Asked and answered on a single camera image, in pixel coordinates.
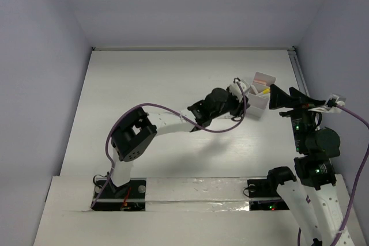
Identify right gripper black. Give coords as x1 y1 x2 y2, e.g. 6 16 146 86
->
269 82 326 152

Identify pink eraser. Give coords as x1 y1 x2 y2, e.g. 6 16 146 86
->
253 79 270 86

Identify black handled scissors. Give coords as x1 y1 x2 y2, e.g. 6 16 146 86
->
217 113 243 122

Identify pink white marker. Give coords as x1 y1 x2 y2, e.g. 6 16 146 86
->
250 85 259 95

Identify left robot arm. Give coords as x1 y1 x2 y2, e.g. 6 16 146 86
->
93 78 249 203

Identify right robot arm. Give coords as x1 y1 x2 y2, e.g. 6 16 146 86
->
265 84 354 245

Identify white compartment pen holder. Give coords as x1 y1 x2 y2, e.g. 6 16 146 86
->
246 72 276 118

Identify white front platform board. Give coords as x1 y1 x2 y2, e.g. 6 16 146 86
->
33 173 363 246

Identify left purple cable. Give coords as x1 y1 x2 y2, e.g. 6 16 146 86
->
89 78 248 209

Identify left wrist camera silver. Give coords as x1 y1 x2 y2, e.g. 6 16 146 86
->
234 77 251 95

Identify right side aluminium rail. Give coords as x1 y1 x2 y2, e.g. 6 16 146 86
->
288 50 309 96

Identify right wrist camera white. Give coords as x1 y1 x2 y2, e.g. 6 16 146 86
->
309 93 347 113

